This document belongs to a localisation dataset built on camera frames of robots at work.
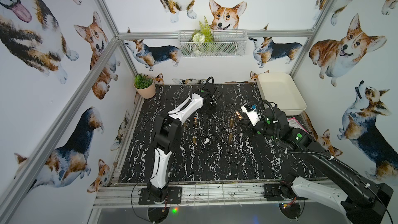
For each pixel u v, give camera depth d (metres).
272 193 0.73
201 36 0.82
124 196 0.75
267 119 0.53
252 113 0.60
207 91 0.76
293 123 1.00
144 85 1.03
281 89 1.18
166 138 0.54
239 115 0.69
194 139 0.89
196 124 1.00
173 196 0.73
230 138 0.92
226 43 0.92
